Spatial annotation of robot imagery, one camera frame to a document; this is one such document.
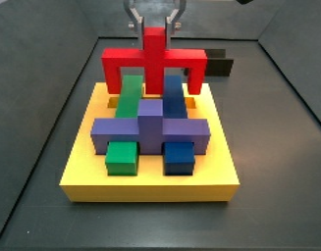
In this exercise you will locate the yellow base board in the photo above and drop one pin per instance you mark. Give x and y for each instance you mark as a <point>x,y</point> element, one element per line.
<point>87,183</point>

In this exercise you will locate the red m-shaped block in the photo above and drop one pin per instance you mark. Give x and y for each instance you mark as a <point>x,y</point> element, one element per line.
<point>154,58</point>

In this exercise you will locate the purple m-shaped block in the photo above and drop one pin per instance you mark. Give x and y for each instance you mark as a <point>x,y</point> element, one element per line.
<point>150,138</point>

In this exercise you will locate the green long block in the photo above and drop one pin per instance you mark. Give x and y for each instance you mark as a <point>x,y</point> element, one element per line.
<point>120,157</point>

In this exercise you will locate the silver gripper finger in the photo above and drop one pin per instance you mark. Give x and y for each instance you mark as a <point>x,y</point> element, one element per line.
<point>171,20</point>
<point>136,20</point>

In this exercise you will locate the blue long block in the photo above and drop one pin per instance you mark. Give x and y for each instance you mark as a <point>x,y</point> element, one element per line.
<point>178,148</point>

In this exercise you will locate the black angle bracket holder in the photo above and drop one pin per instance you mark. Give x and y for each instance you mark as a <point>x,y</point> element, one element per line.
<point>218,64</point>

